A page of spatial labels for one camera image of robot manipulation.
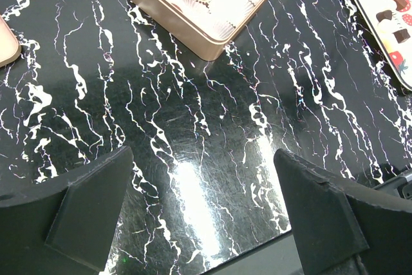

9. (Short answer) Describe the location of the brown tin lid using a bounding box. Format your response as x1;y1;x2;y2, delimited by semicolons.
0;17;21;67

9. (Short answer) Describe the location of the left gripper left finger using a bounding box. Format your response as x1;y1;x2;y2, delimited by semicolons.
1;146;133;274

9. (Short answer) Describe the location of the white paper cup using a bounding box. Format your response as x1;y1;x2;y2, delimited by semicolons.
209;0;254;26

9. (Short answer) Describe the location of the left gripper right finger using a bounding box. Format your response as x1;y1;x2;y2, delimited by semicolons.
274;149;411;274

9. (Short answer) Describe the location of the strawberry pattern tray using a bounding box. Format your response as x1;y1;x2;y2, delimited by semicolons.
354;0;411;90

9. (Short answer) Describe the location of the dark square chocolate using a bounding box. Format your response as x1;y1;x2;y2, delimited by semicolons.
393;28;411;44

